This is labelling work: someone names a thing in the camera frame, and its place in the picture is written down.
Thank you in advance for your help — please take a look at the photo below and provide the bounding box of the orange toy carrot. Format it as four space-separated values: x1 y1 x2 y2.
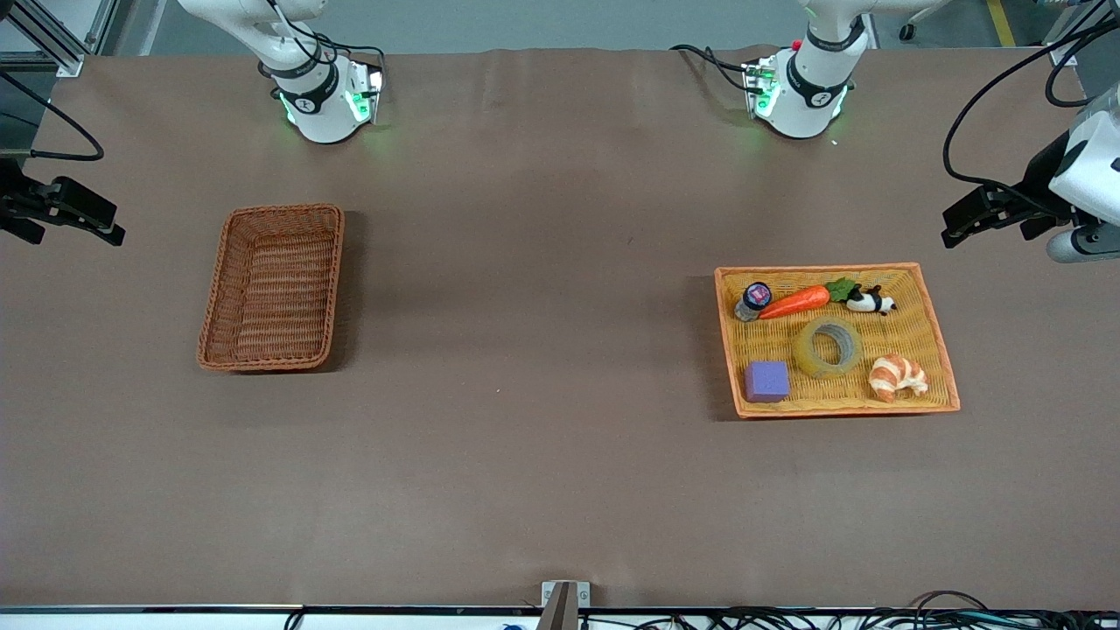
758 278 864 321

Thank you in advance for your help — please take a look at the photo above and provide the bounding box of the brown table cover sheet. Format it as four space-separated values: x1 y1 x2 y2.
0 45 1120 611

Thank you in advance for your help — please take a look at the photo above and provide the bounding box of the purple foam cube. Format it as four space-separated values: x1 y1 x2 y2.
744 360 791 404

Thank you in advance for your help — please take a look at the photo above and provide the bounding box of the toy croissant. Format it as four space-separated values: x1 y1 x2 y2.
868 353 929 404

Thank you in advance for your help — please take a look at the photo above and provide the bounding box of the black base power cable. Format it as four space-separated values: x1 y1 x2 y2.
262 0 387 73
669 44 755 94

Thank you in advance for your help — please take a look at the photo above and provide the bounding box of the metal camera bracket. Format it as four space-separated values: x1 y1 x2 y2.
535 580 592 630

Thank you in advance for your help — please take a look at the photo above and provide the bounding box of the deep brown wicker basket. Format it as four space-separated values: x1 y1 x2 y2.
197 204 346 374

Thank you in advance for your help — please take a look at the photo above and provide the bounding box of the flat orange wicker tray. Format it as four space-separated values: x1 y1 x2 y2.
714 262 962 419

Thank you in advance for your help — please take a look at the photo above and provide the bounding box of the black cable bundle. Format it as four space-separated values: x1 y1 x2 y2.
577 590 1120 630

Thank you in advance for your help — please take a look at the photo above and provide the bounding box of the office chair caster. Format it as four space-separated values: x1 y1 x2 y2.
899 0 956 43

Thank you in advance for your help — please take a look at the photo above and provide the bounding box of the small bottle purple cap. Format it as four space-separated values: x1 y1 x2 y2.
734 282 774 323

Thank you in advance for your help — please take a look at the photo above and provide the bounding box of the black white panda toy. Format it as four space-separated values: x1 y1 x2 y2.
845 284 898 317

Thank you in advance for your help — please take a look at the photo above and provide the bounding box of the aluminium frame profile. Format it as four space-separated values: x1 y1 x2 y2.
0 0 120 78
1044 0 1120 67

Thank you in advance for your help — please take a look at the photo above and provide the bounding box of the yellow packing tape roll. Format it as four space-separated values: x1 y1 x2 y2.
792 318 864 379

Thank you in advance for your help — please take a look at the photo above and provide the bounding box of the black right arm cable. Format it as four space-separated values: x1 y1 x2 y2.
0 70 105 164

